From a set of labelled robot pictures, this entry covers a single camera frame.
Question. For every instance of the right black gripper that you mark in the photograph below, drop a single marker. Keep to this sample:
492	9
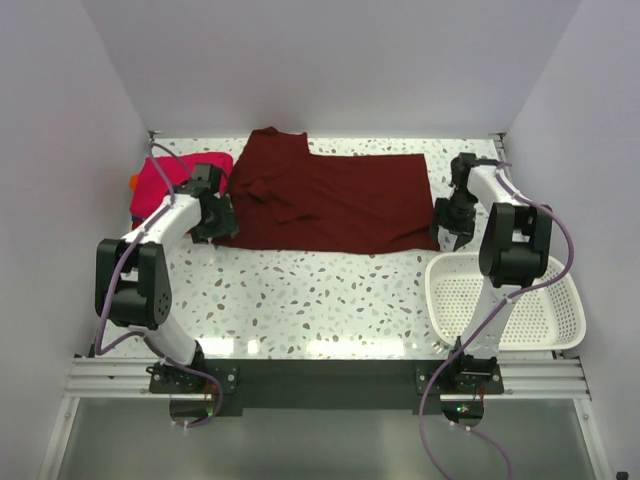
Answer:
463	230

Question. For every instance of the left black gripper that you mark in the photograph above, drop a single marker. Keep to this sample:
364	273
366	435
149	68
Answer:
225	225

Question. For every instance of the dark red t-shirt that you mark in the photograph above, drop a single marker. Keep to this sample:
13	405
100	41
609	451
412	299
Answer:
286	198

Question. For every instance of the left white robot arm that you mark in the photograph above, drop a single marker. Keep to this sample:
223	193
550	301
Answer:
133	293

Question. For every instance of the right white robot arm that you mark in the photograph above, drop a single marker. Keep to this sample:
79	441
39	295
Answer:
514	250

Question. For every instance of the folded pink t-shirt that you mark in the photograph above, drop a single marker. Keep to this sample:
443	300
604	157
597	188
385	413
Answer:
152	189

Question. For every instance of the folded orange t-shirt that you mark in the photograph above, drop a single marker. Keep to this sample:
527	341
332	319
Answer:
133	182

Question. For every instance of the white perforated plastic basket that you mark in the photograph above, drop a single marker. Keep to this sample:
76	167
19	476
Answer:
544	320

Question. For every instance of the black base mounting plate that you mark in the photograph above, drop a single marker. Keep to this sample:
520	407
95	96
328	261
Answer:
234	386

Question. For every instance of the aluminium extrusion rail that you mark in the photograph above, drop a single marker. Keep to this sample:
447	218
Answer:
522	378

